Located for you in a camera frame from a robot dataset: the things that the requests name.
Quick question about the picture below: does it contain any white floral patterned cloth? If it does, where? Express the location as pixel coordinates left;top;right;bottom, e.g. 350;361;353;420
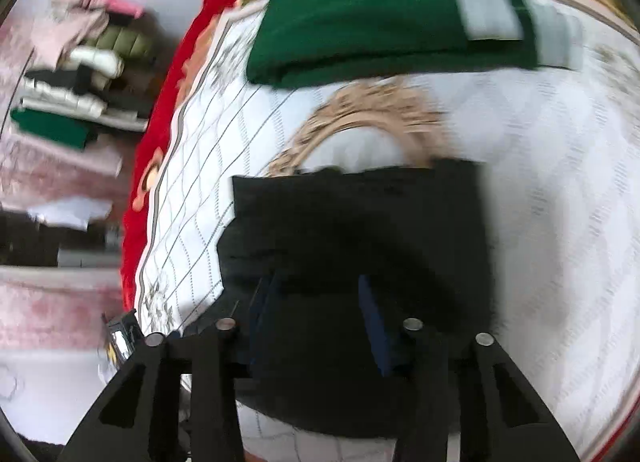
134;0;640;462

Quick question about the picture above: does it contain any black leather jacket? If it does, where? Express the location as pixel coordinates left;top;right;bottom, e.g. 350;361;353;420
216;158;496;439

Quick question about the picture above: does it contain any green garment with white stripes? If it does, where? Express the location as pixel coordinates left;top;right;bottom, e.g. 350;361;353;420
245;0;583;88

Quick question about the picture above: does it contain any red floral blanket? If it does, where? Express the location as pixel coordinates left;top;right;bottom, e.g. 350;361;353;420
120;0;618;325

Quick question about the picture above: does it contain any pile of folded clothes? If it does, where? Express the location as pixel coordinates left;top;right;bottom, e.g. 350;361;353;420
9;0;157;153

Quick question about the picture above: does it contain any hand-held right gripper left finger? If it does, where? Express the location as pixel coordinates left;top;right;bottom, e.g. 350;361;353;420
59;272;282;462

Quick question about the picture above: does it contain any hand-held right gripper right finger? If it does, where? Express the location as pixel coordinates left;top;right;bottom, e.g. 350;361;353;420
358;275;582;462

